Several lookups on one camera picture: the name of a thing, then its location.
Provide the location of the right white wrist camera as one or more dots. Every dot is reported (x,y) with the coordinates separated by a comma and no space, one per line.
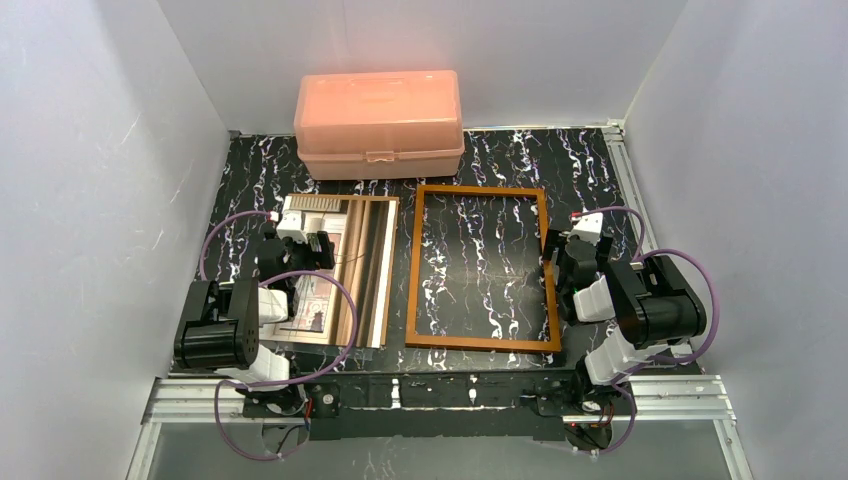
(588,228)

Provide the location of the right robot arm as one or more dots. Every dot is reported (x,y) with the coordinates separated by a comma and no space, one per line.
(649,301)

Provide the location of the aluminium front rail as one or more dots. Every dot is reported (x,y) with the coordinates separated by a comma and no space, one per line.
(655,397)

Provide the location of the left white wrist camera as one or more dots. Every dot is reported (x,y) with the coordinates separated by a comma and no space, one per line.
(298,225)

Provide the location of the clear acrylic sheet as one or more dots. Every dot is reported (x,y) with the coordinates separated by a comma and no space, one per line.
(328,353)

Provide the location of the window and plant photo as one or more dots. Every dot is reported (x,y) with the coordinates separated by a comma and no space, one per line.
(350,302)

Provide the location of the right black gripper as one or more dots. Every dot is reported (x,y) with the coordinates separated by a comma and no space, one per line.
(565,255)

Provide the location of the pink plastic storage box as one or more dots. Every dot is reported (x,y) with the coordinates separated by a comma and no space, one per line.
(373,126)

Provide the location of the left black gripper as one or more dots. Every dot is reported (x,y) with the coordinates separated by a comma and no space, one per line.
(308,245)

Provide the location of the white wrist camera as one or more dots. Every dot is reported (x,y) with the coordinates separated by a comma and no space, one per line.
(298,225)
(588,228)

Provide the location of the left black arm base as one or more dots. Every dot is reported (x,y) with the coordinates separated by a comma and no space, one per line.
(310,400)

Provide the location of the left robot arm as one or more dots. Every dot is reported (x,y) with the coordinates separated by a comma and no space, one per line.
(219,328)

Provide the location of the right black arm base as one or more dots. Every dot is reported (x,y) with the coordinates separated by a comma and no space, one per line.
(561,397)

